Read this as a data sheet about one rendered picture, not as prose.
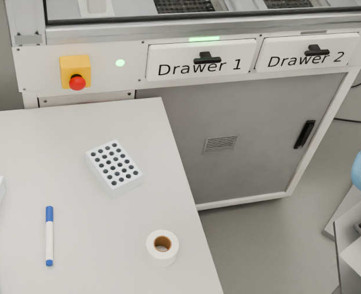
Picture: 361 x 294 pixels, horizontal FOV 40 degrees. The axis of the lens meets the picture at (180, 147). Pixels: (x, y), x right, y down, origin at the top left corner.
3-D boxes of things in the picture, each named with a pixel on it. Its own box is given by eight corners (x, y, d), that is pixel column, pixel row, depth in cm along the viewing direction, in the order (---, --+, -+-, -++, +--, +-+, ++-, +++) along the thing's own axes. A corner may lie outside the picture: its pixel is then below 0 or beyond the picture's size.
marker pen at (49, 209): (53, 266, 100) (53, 262, 99) (45, 267, 100) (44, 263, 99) (53, 209, 109) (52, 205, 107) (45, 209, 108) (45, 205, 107)
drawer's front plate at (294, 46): (346, 66, 145) (361, 35, 137) (256, 73, 138) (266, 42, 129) (343, 62, 146) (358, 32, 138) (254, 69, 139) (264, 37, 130)
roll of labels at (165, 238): (159, 232, 108) (161, 223, 105) (183, 252, 106) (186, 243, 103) (137, 252, 104) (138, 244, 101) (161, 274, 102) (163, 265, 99)
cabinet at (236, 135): (291, 205, 211) (371, 65, 150) (46, 244, 185) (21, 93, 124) (225, 59, 267) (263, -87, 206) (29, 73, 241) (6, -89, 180)
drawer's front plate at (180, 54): (247, 73, 137) (257, 42, 129) (146, 81, 130) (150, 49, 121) (246, 69, 138) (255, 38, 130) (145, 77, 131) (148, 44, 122)
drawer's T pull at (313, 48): (329, 55, 134) (330, 51, 133) (304, 56, 132) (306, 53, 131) (323, 46, 136) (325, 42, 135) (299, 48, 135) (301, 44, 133)
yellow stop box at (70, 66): (92, 89, 122) (91, 67, 117) (62, 91, 121) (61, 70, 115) (89, 75, 125) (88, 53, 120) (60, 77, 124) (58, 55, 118)
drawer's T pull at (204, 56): (221, 63, 126) (222, 59, 125) (193, 65, 124) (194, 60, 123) (217, 53, 128) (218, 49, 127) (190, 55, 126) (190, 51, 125)
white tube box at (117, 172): (142, 184, 116) (143, 174, 113) (111, 199, 112) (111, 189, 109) (115, 148, 122) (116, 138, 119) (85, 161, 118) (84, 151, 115)
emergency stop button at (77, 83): (86, 91, 119) (86, 79, 116) (69, 93, 118) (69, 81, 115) (84, 83, 121) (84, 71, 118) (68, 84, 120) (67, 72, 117)
